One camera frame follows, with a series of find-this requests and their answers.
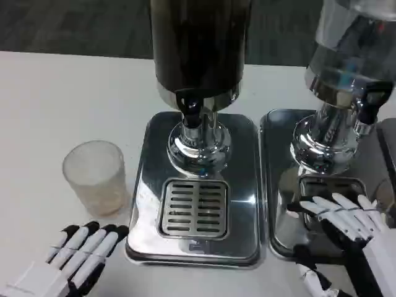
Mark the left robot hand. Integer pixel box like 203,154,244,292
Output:
0,220,130,297

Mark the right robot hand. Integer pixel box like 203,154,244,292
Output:
286,192,396,297

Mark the clear ribbed glass cup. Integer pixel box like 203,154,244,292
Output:
62,140,128,217

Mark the steel drip tray grid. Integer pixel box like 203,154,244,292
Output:
298,176,368,217
157,178,230,239

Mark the clear drink dispenser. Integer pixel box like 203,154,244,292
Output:
290,0,396,174

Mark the dark drink dispenser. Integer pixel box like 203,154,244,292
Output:
149,0,251,178

